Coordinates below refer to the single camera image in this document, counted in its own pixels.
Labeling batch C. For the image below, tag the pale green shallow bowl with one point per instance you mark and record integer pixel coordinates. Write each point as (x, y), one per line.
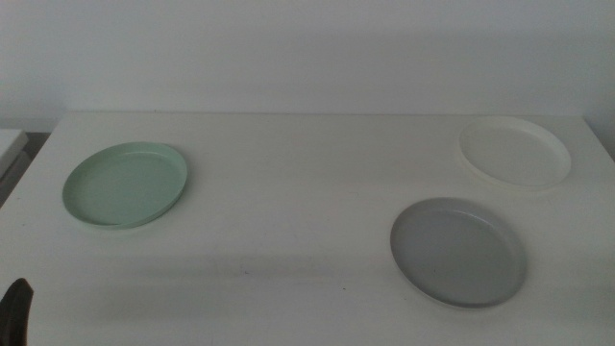
(122, 187)

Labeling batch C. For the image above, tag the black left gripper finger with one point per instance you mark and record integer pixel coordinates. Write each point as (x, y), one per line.
(14, 312)

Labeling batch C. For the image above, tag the grey shallow bowl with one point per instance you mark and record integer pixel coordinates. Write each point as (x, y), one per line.
(456, 252)

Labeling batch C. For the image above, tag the white shallow bowl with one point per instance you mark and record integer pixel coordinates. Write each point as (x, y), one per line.
(514, 153)

